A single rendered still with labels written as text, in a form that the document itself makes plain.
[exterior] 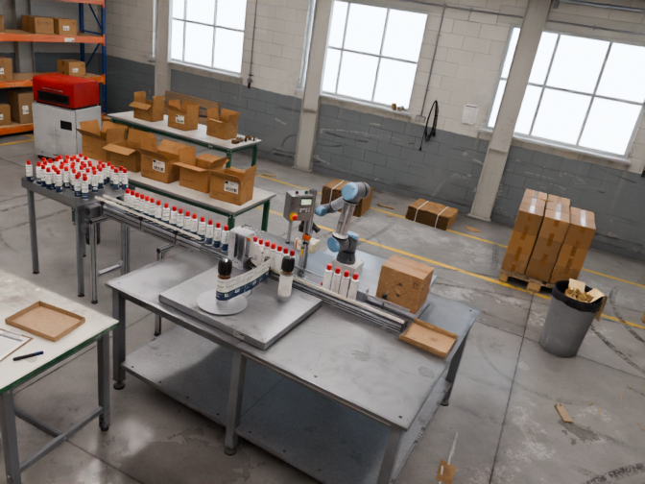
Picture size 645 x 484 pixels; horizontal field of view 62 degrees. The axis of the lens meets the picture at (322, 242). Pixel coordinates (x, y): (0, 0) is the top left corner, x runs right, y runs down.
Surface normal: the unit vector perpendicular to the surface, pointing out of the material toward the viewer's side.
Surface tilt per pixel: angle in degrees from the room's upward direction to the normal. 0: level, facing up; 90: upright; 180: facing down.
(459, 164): 90
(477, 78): 90
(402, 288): 90
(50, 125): 90
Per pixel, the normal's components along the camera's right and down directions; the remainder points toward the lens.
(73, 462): 0.15, -0.91
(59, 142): -0.24, 0.35
